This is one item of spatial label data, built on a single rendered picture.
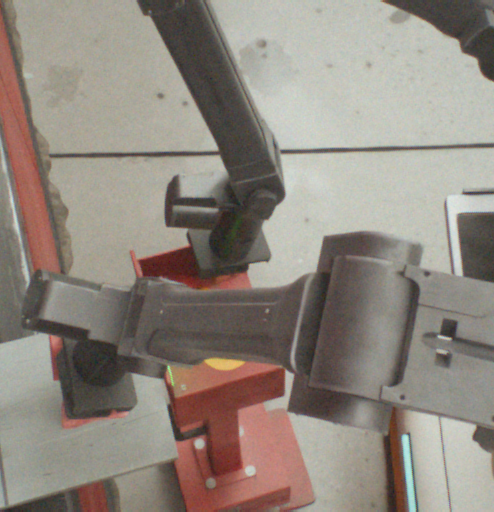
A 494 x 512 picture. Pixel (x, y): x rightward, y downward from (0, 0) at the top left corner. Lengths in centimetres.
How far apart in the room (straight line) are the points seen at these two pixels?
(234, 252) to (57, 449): 36
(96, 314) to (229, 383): 49
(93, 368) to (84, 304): 10
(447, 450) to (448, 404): 137
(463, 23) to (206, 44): 25
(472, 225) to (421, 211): 121
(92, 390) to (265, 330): 43
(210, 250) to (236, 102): 30
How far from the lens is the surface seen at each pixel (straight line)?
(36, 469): 120
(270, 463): 210
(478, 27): 111
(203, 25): 108
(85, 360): 107
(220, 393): 147
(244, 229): 135
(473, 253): 125
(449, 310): 60
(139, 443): 120
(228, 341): 74
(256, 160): 124
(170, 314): 86
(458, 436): 198
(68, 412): 110
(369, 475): 223
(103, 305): 99
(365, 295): 60
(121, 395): 110
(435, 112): 262
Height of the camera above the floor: 213
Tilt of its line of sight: 63 degrees down
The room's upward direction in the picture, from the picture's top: 2 degrees counter-clockwise
